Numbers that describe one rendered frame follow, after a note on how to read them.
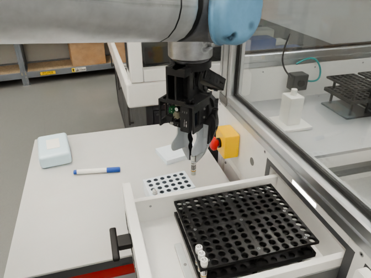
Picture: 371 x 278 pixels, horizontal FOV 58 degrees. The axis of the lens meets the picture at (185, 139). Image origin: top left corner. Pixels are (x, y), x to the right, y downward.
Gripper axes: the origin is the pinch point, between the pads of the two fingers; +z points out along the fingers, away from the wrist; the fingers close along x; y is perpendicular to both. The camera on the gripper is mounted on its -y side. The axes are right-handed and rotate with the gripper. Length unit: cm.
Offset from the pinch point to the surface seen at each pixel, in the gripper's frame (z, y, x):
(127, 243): 7.9, 20.3, -2.0
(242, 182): 9.6, -8.0, 8.0
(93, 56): 74, -242, -272
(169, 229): 15.4, 7.6, -1.9
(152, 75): 6, -51, -46
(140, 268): 6.2, 24.5, 4.0
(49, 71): 85, -196, -299
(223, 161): 25.2, -36.0, -8.5
